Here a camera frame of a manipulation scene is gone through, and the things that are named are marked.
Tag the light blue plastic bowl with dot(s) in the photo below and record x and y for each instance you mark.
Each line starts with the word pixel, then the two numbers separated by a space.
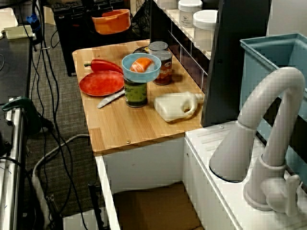
pixel 141 76

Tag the orange white salmon sushi toy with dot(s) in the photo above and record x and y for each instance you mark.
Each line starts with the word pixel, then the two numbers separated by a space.
pixel 141 65

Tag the orange plastic toy pot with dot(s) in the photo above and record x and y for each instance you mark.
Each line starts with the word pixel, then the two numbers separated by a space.
pixel 112 24

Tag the cream plastic jug bottle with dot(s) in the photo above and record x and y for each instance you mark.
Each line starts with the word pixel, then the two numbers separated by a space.
pixel 170 106

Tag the wooden countertop board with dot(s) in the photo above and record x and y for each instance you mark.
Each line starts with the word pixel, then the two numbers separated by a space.
pixel 134 129

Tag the green pea can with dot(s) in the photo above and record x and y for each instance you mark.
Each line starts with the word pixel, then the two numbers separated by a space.
pixel 135 94

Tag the orange beans toy can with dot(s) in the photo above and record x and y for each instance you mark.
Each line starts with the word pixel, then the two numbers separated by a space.
pixel 164 72

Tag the red round plate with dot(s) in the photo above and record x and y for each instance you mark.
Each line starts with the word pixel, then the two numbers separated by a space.
pixel 100 83

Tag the brown transparent pot lid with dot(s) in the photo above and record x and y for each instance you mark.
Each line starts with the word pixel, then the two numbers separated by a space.
pixel 140 50

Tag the black tile backsplash shelf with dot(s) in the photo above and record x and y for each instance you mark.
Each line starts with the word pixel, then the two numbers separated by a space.
pixel 187 57

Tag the tomato print toy can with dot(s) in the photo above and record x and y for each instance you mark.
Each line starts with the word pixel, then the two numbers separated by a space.
pixel 157 46

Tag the red toy bell pepper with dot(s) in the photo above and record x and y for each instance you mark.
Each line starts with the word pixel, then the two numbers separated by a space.
pixel 105 65

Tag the brown cardboard sheet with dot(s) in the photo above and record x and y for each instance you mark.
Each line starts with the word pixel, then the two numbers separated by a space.
pixel 156 208

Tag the white lidded plastic jar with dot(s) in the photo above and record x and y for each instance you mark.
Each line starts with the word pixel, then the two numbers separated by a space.
pixel 204 31

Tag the grey toy faucet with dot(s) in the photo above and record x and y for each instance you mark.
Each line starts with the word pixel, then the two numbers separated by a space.
pixel 254 115

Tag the small white lidded jar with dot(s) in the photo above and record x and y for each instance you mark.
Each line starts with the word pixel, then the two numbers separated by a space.
pixel 189 16

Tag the teal plastic bin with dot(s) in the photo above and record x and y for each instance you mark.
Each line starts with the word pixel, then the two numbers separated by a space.
pixel 254 69

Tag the green bar clamp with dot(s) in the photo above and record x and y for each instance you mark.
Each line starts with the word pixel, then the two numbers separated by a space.
pixel 24 103

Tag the black slotted extrusion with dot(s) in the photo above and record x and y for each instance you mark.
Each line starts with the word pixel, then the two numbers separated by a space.
pixel 52 206

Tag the black keyboard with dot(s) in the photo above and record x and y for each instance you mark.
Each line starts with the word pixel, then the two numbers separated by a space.
pixel 72 4

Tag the black desk top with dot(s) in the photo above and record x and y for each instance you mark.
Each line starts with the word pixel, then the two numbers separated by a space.
pixel 14 72

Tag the blue tape wrap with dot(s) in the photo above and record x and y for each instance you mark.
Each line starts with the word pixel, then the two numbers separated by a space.
pixel 33 20

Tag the pale yellow note pad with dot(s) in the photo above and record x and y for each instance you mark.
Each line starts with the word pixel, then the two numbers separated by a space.
pixel 18 32

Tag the dark grey cabinet post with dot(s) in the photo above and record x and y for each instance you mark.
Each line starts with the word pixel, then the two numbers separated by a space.
pixel 235 60

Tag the aluminium frame rail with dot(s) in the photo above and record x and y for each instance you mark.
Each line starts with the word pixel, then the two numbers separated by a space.
pixel 14 167

